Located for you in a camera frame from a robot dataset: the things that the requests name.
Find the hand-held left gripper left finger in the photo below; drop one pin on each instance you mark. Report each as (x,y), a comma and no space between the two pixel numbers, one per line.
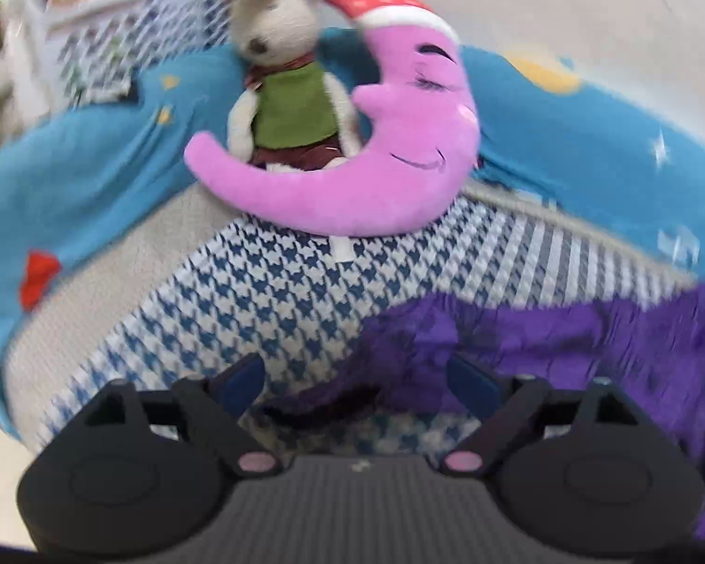
(242,385)

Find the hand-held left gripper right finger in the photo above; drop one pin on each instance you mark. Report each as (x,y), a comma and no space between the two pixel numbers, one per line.
(473,385)

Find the purple floral shirt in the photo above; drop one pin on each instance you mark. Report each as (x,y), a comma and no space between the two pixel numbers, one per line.
(564,335)

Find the houndstooth mattress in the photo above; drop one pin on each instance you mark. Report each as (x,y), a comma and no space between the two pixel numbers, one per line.
(241,282)

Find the pink moon plush pillow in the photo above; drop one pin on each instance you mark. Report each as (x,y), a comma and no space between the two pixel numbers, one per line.
(388,188)

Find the blue printed blanket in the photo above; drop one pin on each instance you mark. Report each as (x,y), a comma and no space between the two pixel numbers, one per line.
(82,176)

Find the bunny plush toy green vest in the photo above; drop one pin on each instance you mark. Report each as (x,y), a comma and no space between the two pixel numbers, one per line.
(288,106)

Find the white plastic basket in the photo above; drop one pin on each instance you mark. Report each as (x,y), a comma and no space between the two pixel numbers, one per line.
(123,41)

